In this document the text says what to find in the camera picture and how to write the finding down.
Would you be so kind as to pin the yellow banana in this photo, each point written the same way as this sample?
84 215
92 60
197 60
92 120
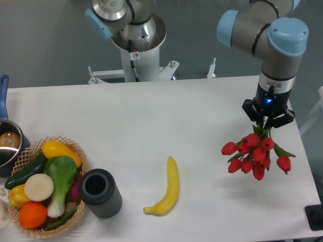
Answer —
165 205

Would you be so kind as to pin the blue handled saucepan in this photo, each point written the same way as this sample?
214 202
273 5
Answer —
13 140

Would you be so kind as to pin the black device at edge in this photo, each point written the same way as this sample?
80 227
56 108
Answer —
314 216

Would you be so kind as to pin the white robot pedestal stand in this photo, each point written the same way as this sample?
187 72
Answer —
138 66

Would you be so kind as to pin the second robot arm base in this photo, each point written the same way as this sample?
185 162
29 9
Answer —
131 25

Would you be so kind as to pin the green bean pod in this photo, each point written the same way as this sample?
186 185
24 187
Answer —
62 221

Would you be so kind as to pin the green bok choy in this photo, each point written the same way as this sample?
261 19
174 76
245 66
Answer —
62 171

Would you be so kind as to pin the yellow bell pepper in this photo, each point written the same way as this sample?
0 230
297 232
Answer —
17 196

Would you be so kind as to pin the white garlic piece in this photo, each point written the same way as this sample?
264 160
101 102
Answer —
3 192

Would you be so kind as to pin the purple radish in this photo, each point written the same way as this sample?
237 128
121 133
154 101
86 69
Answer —
73 192

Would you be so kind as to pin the dark grey ribbed vase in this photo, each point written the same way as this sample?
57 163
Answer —
99 191

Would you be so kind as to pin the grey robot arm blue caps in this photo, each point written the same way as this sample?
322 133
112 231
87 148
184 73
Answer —
267 32

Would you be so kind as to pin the green cucumber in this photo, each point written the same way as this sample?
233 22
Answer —
21 176

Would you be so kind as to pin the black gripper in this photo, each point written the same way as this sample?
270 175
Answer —
271 104

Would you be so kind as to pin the red tulip bouquet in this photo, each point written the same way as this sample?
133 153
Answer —
253 153

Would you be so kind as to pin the orange fruit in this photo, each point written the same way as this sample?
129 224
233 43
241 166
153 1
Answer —
32 215

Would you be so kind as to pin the yellow squash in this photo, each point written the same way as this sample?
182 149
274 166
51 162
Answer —
52 148

